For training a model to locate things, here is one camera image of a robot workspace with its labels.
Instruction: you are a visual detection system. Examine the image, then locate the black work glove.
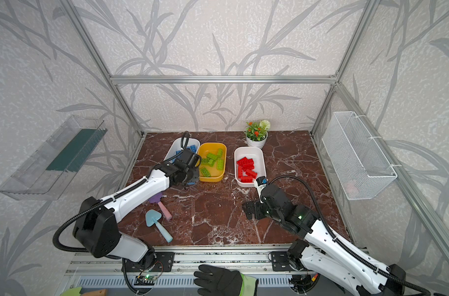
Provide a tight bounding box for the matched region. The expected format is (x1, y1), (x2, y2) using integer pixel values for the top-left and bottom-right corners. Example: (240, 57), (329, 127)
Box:
(194, 265), (259, 296)

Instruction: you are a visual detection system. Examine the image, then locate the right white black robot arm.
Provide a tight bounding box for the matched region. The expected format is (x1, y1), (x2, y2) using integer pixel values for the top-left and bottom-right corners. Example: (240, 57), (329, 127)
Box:
(242, 176), (431, 296)

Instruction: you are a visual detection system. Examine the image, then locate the clear plastic wall shelf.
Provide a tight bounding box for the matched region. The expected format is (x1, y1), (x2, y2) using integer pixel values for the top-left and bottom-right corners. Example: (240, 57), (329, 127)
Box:
(0, 115), (107, 201)

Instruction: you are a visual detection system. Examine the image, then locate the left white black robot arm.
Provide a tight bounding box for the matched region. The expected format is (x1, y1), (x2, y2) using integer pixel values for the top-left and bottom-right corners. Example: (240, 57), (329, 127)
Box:
(52, 131), (201, 269)

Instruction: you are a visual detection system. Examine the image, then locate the white rectangular bin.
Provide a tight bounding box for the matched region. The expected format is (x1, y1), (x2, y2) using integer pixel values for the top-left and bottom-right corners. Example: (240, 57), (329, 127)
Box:
(164, 138), (200, 164)
(234, 147), (267, 187)

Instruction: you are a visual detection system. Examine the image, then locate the green lego brick top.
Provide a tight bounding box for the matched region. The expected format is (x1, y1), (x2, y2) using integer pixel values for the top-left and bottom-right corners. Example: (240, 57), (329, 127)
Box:
(207, 153), (219, 160)

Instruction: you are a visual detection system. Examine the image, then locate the purple pink toy spatula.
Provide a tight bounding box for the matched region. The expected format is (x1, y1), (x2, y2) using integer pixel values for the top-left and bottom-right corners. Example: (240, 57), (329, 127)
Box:
(148, 192), (173, 221)

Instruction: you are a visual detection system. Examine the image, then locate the large blue lego plate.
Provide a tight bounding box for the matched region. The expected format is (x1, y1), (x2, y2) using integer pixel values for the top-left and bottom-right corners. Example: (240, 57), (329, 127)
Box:
(187, 145), (197, 153)

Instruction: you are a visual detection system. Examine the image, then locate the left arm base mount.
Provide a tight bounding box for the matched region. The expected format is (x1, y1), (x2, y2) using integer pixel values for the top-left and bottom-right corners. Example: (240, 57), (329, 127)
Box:
(121, 252), (175, 273)

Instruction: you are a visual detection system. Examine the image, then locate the yellow rectangular bin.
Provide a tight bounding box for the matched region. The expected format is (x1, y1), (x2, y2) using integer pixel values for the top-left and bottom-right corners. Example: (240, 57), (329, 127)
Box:
(198, 143), (227, 182)

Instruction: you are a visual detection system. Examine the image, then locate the large red lego brick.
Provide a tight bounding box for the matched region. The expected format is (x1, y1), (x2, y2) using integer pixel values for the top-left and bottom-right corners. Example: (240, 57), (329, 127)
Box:
(236, 157), (255, 170)

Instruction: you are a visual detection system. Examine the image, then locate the left white rectangular bin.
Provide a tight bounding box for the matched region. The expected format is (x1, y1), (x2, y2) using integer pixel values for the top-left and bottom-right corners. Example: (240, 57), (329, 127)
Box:
(164, 138), (200, 164)

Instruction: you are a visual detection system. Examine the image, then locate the white wire mesh basket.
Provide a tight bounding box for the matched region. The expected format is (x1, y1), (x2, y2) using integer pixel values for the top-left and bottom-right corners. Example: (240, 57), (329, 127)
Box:
(322, 111), (398, 201)

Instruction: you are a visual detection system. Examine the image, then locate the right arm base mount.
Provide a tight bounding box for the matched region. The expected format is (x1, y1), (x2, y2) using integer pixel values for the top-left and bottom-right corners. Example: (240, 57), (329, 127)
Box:
(267, 239), (316, 275)

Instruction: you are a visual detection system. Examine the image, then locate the right white rectangular bin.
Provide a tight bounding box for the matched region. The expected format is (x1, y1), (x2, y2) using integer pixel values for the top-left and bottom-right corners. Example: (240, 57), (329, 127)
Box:
(234, 147), (267, 187)

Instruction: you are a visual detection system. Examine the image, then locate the teal toy spatula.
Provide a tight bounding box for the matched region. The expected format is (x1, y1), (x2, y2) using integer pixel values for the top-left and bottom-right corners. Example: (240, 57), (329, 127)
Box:
(145, 210), (173, 243)

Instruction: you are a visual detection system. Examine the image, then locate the potted artificial flower plant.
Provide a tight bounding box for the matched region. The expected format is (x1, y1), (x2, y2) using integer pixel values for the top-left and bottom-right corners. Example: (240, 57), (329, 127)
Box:
(245, 120), (271, 149)

